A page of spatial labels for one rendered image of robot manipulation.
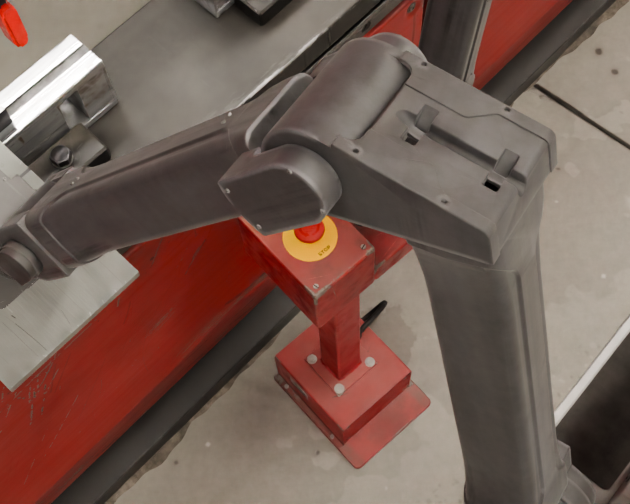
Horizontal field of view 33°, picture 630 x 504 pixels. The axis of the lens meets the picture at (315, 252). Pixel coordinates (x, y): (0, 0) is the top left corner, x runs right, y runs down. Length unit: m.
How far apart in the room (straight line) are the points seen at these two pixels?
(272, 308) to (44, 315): 1.03
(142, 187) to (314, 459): 1.46
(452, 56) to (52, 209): 0.45
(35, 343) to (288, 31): 0.55
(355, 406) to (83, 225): 1.27
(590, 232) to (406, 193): 1.81
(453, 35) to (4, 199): 0.44
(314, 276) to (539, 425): 0.73
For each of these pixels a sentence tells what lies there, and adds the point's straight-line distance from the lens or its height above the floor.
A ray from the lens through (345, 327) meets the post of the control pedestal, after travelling 1.76.
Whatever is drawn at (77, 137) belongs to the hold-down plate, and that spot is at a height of 0.91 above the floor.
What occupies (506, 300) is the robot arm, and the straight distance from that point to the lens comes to 0.56.
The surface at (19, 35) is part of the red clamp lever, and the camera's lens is 1.12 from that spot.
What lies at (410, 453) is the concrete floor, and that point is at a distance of 2.10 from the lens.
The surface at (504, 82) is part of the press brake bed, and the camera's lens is 2.39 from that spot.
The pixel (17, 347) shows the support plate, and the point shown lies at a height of 1.00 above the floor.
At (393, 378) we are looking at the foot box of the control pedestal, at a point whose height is 0.12.
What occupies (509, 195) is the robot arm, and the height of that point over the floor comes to 1.59.
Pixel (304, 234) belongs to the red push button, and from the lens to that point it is 1.36.
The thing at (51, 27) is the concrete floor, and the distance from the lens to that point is 2.62.
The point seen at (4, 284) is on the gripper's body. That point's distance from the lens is 1.03.
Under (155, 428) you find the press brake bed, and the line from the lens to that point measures 2.10.
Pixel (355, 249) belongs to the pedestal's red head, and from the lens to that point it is 1.38.
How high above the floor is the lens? 2.05
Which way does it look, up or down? 66 degrees down
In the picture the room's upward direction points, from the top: 6 degrees counter-clockwise
